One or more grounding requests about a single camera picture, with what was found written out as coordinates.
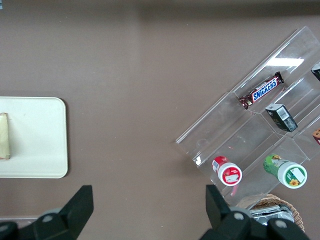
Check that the brown cookie box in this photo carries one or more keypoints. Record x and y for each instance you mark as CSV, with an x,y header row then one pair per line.
x,y
316,136

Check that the tan wicker basket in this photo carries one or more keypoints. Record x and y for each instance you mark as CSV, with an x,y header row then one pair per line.
x,y
297,215

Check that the triangle sandwich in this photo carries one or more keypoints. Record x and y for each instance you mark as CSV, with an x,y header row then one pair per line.
x,y
5,137

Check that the Snickers chocolate bar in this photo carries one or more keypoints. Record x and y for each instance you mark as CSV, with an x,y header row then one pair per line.
x,y
262,91

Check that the small black box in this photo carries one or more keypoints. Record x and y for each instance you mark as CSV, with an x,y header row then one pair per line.
x,y
281,117

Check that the clear acrylic stepped display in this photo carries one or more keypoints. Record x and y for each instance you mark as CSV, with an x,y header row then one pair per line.
x,y
225,125

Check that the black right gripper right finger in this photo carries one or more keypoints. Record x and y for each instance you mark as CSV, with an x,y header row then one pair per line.
x,y
217,212

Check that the red white-lidded snack cup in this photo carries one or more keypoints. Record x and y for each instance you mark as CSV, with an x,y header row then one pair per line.
x,y
228,173

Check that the dark snack packet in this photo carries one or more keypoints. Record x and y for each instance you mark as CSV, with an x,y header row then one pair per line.
x,y
316,72

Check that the cream plastic tray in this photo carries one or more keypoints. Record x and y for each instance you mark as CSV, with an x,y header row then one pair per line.
x,y
37,137

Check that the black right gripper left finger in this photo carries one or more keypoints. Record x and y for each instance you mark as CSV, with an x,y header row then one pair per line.
x,y
77,207

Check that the silver foil bags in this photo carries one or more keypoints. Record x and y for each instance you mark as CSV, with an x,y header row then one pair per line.
x,y
270,211

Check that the green white-lidded snack cup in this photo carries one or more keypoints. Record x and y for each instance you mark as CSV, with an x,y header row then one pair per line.
x,y
291,175

